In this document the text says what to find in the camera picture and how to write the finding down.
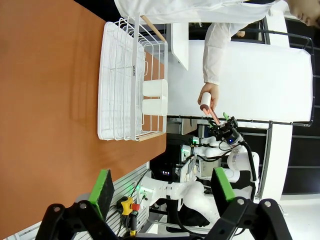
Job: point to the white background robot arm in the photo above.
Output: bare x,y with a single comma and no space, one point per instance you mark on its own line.
200,147

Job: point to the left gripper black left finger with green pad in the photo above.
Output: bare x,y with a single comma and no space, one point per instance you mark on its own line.
101,193

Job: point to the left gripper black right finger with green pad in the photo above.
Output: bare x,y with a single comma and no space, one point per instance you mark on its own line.
223,186

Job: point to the yellow red emergency stop button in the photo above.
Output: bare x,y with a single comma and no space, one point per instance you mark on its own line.
127,205

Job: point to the person's right hand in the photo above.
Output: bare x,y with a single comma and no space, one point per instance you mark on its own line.
211,92

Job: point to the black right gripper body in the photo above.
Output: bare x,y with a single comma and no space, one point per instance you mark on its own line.
231,136

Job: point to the small display screen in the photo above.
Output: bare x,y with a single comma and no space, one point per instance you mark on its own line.
209,168

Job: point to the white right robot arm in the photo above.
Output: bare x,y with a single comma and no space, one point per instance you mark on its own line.
197,197

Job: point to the white panel board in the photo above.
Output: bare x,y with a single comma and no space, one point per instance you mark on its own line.
180,42

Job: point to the grey slotted aluminium panel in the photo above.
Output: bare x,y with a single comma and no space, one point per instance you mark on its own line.
130,190

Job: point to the white cup lower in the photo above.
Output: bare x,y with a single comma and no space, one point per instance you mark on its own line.
155,96

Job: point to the person's head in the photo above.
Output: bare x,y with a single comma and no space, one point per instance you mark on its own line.
306,11

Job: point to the person's right forearm white sleeve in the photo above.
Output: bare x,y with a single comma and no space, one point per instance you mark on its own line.
213,50

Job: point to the white partition screen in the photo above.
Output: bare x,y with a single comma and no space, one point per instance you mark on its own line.
250,82

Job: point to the finger of the right gripper with green tip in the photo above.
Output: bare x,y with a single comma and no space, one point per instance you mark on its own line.
215,128
229,119

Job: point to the person's torso white coat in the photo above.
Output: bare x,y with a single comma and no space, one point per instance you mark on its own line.
200,10

